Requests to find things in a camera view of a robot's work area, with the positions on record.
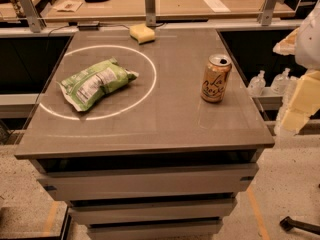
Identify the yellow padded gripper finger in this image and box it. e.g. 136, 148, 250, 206
273, 29, 298, 55
281, 70, 320, 133

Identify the yellow sponge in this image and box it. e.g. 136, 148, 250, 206
129, 23, 155, 44

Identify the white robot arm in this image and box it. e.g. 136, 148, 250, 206
273, 3, 320, 136

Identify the green jalapeno chip bag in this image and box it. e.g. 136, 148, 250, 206
59, 57, 139, 112

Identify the clear sanitizer bottle right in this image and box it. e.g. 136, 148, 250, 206
270, 68, 290, 94

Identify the clear sanitizer bottle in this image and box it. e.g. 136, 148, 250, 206
270, 68, 290, 94
247, 70, 266, 97

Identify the clear sanitizer bottle left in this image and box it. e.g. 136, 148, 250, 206
247, 70, 266, 97

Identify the orange La Croix can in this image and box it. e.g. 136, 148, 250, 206
201, 54, 232, 103

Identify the white card on desk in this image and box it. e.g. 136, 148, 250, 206
204, 0, 230, 13

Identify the black chair leg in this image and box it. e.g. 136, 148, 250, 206
279, 216, 320, 235

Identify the grey drawer cabinet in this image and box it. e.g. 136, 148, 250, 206
30, 150, 264, 240

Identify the paper sheet on desk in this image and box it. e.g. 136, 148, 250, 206
54, 0, 82, 12

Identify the metal bracket right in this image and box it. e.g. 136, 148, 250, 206
257, 0, 278, 26

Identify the metal bracket left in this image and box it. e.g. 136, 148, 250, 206
19, 0, 46, 33

